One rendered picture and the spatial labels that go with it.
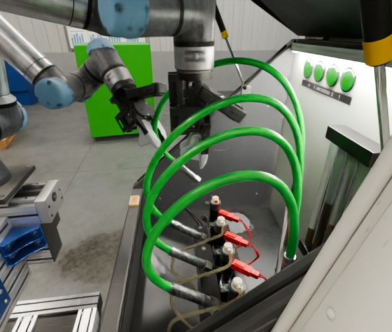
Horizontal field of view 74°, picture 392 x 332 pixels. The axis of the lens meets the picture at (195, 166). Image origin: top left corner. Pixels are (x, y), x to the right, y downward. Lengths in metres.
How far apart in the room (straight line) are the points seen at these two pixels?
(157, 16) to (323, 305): 0.41
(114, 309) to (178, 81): 0.49
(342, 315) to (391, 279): 0.06
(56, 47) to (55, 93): 6.69
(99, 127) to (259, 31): 4.96
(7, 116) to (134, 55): 2.91
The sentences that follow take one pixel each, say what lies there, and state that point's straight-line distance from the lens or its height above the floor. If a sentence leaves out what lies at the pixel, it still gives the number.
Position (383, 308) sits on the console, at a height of 1.31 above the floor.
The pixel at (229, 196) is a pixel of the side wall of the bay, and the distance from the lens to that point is 1.04.
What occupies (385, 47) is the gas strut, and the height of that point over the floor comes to 1.46.
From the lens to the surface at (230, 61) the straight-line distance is 0.60.
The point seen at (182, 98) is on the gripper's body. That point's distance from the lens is 0.52.
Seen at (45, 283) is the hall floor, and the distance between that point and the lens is 2.11.
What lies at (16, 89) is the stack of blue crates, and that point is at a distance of 6.86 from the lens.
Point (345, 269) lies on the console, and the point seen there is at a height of 1.30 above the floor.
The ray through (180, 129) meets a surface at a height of 1.32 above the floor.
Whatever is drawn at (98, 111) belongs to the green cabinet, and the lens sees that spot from 3.95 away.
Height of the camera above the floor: 1.47
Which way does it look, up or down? 28 degrees down
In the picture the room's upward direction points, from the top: straight up
